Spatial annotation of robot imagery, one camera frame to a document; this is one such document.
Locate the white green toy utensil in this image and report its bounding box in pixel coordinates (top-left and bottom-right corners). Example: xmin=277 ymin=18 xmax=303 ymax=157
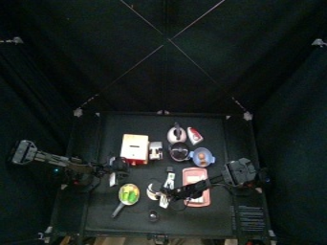
xmin=162 ymin=172 xmax=176 ymax=190

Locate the pink tray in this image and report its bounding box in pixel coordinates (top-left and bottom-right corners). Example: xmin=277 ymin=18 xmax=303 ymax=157
xmin=181 ymin=167 xmax=212 ymax=209

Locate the grey toy frying pan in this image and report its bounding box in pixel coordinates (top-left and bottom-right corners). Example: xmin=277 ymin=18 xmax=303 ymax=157
xmin=109 ymin=183 xmax=141 ymax=219

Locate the black toy pot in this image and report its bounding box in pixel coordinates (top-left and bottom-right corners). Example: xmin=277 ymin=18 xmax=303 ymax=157
xmin=168 ymin=142 xmax=192 ymax=163

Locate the small silver toy appliance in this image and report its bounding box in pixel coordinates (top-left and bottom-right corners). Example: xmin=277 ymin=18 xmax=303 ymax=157
xmin=148 ymin=141 xmax=164 ymax=161

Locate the red white toy carton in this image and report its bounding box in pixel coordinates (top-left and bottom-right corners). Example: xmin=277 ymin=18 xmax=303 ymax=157
xmin=186 ymin=126 xmax=204 ymax=146

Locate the thin diagonal frame rod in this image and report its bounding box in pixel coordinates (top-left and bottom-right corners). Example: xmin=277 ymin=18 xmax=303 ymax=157
xmin=118 ymin=0 xmax=248 ymax=111
xmin=77 ymin=0 xmax=226 ymax=109

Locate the small dark cup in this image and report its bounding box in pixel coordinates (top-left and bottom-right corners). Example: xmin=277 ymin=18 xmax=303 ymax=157
xmin=146 ymin=210 xmax=161 ymax=223

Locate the yellow toy vegetable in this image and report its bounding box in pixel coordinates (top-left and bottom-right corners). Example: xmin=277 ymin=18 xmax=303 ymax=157
xmin=118 ymin=188 xmax=130 ymax=203

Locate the white orange toy toaster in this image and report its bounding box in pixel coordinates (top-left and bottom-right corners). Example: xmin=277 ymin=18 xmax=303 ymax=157
xmin=118 ymin=133 xmax=150 ymax=167

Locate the blue bowl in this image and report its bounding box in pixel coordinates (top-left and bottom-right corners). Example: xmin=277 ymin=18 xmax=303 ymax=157
xmin=188 ymin=146 xmax=217 ymax=168

